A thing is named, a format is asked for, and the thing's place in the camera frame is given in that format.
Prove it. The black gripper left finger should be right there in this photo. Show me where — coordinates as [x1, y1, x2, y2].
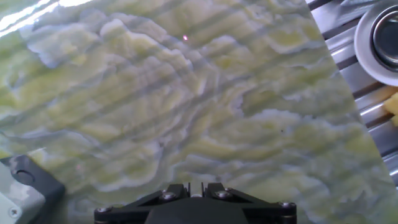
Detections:
[94, 182, 191, 224]

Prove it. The yellow sponge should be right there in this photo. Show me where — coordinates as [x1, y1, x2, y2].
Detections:
[382, 92, 398, 127]

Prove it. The green marble pattern mat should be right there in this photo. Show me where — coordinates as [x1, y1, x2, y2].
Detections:
[0, 0, 398, 224]

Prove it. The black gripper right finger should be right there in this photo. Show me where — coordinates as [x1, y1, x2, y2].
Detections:
[203, 182, 297, 224]

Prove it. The white tape roll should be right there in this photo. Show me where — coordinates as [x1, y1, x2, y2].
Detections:
[353, 0, 398, 87]

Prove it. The grey box with red button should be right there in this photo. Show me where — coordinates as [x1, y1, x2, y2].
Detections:
[0, 154, 67, 224]

